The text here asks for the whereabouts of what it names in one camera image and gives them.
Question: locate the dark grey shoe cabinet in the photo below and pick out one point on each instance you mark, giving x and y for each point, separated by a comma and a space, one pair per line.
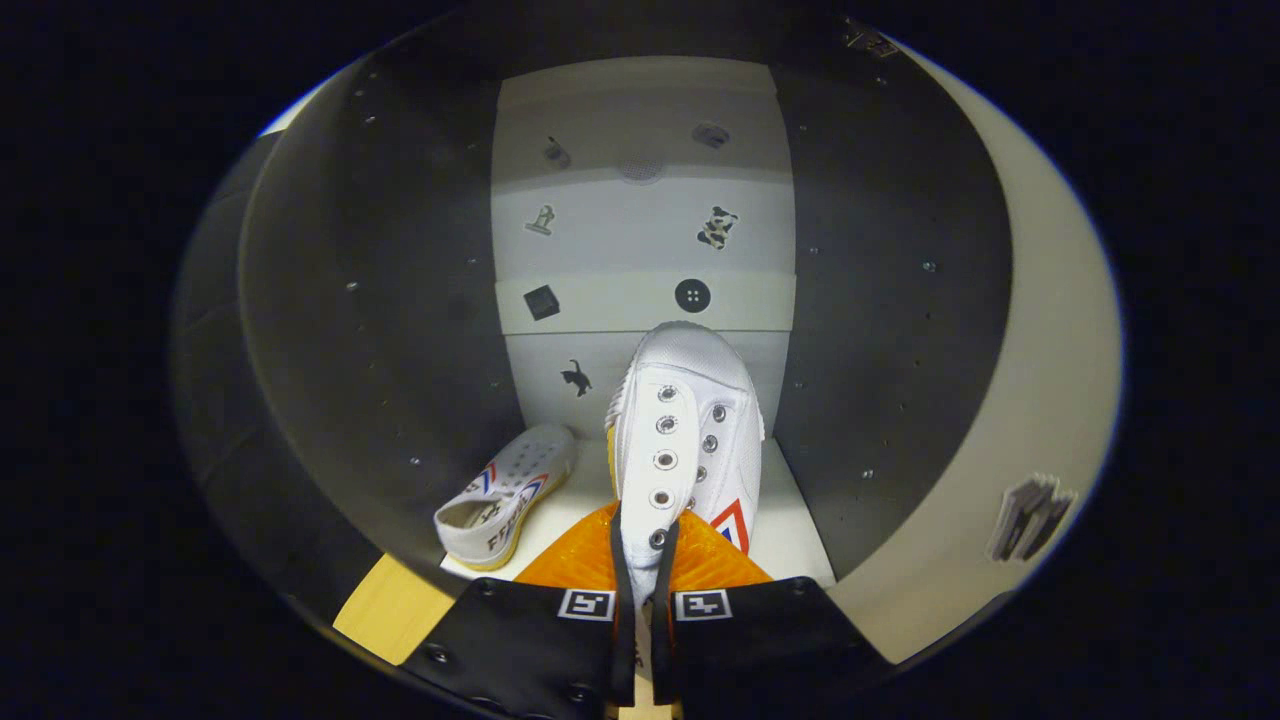
400, 300

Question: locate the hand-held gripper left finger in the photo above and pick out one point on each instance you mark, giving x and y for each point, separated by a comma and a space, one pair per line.
540, 650

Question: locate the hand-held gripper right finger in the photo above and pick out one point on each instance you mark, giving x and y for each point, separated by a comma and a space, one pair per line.
740, 650

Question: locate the white canvas shoe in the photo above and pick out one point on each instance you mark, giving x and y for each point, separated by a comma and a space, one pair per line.
515, 490
690, 380

